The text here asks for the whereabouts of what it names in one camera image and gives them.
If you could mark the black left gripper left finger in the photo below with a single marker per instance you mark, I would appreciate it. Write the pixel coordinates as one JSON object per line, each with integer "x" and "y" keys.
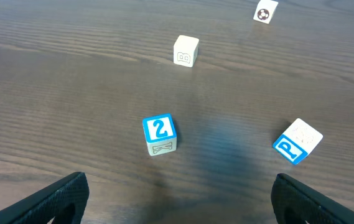
{"x": 64, "y": 201}

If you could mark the yellow topped wooden block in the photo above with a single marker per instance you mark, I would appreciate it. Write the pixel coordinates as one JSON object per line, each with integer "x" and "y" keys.
{"x": 185, "y": 50}

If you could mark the blue letter P wooden block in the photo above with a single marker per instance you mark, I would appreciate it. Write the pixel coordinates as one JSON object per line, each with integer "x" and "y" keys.
{"x": 297, "y": 141}

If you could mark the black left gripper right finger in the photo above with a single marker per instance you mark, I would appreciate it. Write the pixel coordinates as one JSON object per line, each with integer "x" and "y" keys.
{"x": 294, "y": 202}

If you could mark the blue number 2 wooden block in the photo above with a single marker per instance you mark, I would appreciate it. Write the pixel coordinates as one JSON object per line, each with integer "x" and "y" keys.
{"x": 160, "y": 134}

